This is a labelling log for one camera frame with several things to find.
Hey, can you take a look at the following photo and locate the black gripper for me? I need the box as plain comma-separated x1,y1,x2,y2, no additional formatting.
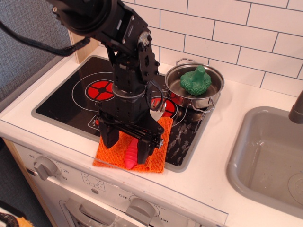
95,91,164,164

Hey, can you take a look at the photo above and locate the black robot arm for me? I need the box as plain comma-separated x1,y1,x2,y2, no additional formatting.
51,0,164,164

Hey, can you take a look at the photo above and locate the black toy stove top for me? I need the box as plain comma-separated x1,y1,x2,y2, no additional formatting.
32,56,212,172

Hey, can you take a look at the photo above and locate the orange knitted cloth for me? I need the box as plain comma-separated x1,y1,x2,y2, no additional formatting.
92,115,174,174

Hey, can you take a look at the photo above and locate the grey right oven knob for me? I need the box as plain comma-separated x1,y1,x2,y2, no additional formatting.
125,198,156,226

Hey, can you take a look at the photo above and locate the grey oven knob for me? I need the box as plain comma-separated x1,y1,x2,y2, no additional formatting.
34,156,58,181
125,198,156,226

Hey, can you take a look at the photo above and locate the white toy oven front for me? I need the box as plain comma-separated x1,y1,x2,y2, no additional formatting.
14,144,228,227

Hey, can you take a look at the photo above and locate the grey left oven knob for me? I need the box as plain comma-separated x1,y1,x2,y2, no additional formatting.
34,156,58,181

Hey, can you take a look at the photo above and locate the silver metal pot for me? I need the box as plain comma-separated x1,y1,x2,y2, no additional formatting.
165,59,224,113

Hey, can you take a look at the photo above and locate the green toy broccoli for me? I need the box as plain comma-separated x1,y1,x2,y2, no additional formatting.
180,65,212,96

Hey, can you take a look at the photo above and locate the grey plastic sink basin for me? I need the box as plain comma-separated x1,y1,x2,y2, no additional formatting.
227,106,303,218

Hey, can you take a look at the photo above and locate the orange black object at corner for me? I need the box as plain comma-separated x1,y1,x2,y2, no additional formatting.
0,212,34,227

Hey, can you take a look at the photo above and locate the grey faucet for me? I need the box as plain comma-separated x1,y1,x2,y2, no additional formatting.
288,91,303,124

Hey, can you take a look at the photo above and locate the grey oven door handle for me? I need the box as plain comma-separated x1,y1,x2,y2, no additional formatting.
65,199,123,227

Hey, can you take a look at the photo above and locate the black braided cable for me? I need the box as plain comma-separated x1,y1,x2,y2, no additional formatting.
0,21,92,57

